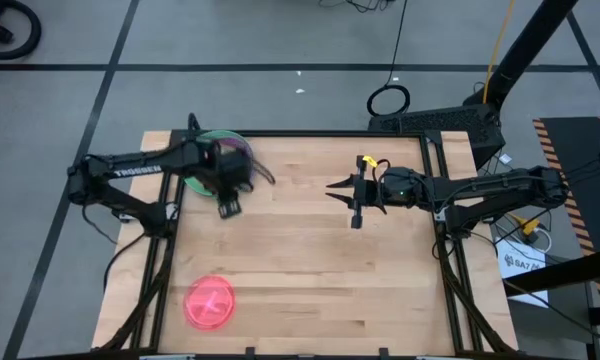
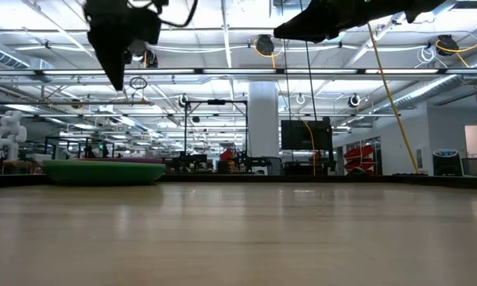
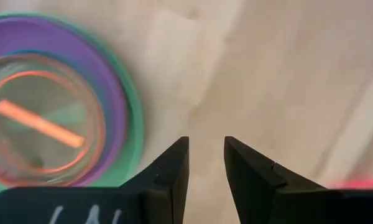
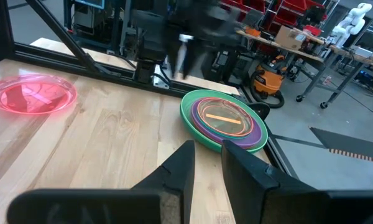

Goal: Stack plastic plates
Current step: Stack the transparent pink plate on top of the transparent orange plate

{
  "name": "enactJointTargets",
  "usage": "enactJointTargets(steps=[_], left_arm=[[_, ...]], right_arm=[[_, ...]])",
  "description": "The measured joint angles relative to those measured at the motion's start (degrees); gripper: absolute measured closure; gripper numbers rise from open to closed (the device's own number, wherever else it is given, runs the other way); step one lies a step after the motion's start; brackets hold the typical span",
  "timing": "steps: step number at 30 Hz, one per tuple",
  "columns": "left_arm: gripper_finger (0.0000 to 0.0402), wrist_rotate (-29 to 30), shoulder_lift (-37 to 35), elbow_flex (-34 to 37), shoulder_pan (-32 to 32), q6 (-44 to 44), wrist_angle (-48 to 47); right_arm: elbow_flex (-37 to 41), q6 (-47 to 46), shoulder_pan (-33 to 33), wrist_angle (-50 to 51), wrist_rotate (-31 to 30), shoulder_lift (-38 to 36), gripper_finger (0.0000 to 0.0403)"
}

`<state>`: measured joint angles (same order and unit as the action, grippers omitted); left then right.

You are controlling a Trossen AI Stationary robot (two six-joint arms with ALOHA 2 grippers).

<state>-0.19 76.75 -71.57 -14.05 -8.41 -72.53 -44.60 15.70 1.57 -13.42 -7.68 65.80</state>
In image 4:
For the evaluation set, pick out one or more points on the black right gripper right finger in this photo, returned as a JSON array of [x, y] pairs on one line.
[[251, 193]]

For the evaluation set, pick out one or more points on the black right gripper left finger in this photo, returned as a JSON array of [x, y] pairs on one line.
[[168, 193]]

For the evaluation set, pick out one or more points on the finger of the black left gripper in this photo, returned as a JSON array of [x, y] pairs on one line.
[[194, 57], [174, 57]]

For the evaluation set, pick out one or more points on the large light green plate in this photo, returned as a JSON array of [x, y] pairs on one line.
[[186, 104]]

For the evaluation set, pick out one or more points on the purple plastic plate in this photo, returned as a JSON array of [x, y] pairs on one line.
[[239, 142]]

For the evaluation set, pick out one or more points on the small translucent orange plate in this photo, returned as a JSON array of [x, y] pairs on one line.
[[223, 119]]

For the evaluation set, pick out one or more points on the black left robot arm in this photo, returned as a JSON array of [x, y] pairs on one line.
[[149, 37]]

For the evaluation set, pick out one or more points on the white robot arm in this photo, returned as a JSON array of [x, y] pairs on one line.
[[351, 21]]

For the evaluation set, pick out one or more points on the large dark green plate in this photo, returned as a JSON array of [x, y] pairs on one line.
[[193, 135]]

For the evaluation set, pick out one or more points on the orange shop vacuum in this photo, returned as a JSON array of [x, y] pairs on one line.
[[267, 81]]

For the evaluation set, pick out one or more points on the cardboard box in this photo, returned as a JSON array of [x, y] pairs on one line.
[[289, 37]]

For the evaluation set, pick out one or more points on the black equipment rack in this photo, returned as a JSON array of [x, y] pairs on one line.
[[90, 25]]

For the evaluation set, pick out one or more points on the red storage bin shelf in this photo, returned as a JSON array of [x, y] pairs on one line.
[[295, 4]]

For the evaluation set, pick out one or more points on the black hazard-striped floor mat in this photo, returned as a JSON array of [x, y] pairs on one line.
[[345, 143]]

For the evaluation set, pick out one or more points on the wooden top workbench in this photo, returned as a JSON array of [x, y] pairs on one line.
[[311, 56]]

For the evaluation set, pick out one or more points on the small translucent pink plate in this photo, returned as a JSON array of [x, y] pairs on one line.
[[31, 93]]

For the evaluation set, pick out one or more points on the silver mounting bracket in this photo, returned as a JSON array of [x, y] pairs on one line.
[[160, 79]]

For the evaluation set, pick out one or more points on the black aluminium table frame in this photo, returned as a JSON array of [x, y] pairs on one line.
[[4, 31]]

